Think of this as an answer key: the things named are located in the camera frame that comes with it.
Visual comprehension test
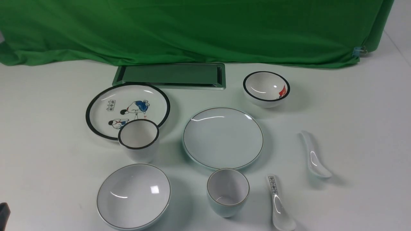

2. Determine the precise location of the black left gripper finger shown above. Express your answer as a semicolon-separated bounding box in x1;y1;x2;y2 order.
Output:
0;203;11;231

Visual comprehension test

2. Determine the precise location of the pale blue gold-rimmed bowl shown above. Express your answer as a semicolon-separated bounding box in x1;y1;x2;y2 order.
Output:
96;164;171;231

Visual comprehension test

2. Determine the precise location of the pale blue gold-rimmed cup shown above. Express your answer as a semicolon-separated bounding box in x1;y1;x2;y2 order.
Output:
207;168;250;218

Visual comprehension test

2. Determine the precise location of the plain white ceramic spoon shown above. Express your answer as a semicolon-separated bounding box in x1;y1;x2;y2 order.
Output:
300;131;333;179

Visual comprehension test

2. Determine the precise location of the black-rimmed illustrated plate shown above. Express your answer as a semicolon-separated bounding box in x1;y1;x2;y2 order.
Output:
85;83;171;142

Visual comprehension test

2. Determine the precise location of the black-rimmed white cup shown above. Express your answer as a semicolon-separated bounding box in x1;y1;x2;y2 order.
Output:
118;119;160;163

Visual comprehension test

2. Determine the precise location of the pale blue gold-rimmed plate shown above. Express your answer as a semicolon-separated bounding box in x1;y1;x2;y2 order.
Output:
182;107;264;170

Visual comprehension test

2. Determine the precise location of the white spoon with characters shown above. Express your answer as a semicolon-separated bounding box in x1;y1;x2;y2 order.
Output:
266;174;296;231

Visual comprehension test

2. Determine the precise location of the black-rimmed small white bowl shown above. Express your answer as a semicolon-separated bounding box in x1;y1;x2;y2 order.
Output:
242;71;291;108

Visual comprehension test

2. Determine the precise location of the green backdrop cloth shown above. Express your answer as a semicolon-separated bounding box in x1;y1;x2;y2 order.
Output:
0;0;394;69

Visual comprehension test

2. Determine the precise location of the blue binder clip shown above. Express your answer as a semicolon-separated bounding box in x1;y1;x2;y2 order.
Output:
351;46;368;57

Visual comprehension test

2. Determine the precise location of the silver table cable hatch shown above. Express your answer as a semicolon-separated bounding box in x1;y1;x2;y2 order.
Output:
112;63;226;90

